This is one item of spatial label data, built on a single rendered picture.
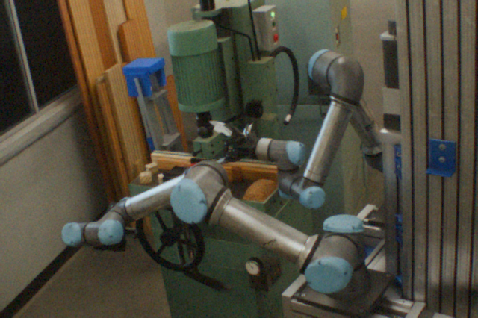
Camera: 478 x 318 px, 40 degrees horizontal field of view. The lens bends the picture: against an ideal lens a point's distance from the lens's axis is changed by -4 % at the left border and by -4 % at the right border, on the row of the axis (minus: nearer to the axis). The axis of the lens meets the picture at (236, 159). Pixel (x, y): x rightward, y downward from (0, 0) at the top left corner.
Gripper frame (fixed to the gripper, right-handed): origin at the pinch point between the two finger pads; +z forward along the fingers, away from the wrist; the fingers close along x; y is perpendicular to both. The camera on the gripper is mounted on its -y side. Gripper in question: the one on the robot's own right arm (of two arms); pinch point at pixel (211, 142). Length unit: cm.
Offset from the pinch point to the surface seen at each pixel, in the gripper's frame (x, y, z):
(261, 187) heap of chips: 17.4, -7.0, -15.0
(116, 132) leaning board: 33, -96, 123
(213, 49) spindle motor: -30.7, -11.6, 4.1
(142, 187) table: 22.5, -2.6, 34.6
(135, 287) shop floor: 106, -57, 89
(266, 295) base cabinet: 68, -16, -10
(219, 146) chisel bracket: 8.2, -19.5, 8.8
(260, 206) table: 22.7, -2.7, -16.6
